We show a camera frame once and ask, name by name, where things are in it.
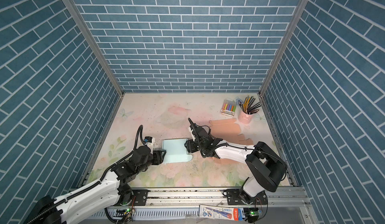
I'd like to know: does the white blue red package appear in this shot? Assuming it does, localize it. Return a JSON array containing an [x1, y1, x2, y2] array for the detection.
[[199, 205, 243, 221]]

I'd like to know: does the box of coloured markers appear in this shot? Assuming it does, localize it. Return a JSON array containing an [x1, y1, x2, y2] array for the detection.
[[220, 100, 237, 117]]

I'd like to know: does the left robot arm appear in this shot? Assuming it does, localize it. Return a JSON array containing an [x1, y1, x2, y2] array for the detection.
[[24, 145, 166, 224]]

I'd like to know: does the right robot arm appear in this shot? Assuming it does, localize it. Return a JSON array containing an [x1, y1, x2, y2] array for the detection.
[[184, 121, 287, 204]]

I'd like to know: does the pink flat paper box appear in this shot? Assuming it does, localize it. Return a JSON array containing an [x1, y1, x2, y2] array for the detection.
[[209, 118, 254, 164]]

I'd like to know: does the aluminium front rail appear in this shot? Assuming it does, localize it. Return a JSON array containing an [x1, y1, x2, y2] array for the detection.
[[109, 186, 317, 224]]

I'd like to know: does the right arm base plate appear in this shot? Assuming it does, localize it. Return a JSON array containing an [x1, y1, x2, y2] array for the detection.
[[222, 188, 268, 206]]

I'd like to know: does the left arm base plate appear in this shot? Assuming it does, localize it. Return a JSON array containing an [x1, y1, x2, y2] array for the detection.
[[119, 189, 149, 207]]

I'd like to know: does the left black corrugated cable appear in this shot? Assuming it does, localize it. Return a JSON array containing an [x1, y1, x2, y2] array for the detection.
[[22, 125, 145, 224]]

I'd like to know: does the coloured pencils bundle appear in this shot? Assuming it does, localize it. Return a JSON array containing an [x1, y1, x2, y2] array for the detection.
[[239, 96, 262, 115]]

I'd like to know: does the pink pencil cup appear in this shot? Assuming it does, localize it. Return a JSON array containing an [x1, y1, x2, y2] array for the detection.
[[238, 110, 253, 125]]

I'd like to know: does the light blue paper box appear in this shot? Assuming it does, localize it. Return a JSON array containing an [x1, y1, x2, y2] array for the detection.
[[162, 138, 193, 164]]

